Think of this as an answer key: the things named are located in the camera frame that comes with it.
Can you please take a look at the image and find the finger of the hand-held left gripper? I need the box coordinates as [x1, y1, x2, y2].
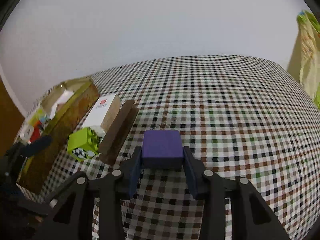
[19, 135, 53, 158]

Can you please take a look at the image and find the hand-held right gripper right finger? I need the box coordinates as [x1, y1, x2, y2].
[183, 146, 292, 240]

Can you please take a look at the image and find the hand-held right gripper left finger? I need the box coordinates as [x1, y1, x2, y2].
[32, 146, 143, 240]

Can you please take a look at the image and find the red building block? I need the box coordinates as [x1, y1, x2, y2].
[30, 121, 47, 143]

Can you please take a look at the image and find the white rectangular block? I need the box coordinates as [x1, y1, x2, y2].
[19, 125, 35, 144]

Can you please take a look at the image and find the gold metal tin box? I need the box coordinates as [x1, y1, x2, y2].
[15, 76, 101, 195]

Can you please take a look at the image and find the purple cube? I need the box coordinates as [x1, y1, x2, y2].
[141, 129, 183, 170]

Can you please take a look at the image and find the brown wooden furniture panel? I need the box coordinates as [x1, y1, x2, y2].
[0, 76, 25, 157]

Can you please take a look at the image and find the green building block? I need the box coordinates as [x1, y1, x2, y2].
[67, 127, 103, 161]

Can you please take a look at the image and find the dark brown wooden block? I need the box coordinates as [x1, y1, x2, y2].
[97, 99, 139, 166]

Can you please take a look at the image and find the white paper sheet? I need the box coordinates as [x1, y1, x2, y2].
[49, 89, 75, 119]

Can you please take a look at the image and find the white cardboard box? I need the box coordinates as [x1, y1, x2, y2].
[81, 93, 122, 137]

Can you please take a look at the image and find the checkered tablecloth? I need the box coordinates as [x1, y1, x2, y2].
[15, 54, 320, 240]

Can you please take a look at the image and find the pineapple print hanging cloth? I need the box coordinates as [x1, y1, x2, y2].
[287, 10, 320, 108]

